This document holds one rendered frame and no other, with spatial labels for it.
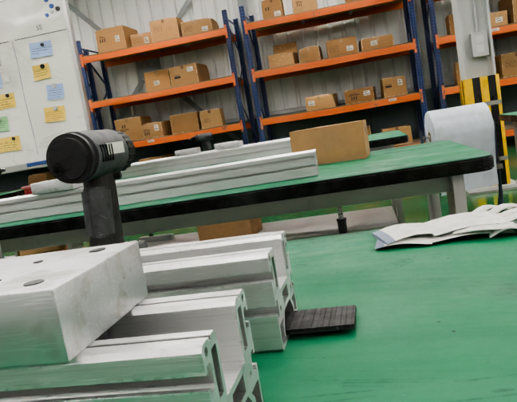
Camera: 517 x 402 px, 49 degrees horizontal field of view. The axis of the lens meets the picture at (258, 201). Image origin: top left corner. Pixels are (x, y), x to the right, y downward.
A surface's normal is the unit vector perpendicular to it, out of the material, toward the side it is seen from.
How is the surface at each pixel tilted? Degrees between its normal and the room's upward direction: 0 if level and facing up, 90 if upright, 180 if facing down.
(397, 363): 0
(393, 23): 90
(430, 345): 0
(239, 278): 90
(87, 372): 90
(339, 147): 90
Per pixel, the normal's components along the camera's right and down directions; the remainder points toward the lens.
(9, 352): -0.19, 0.15
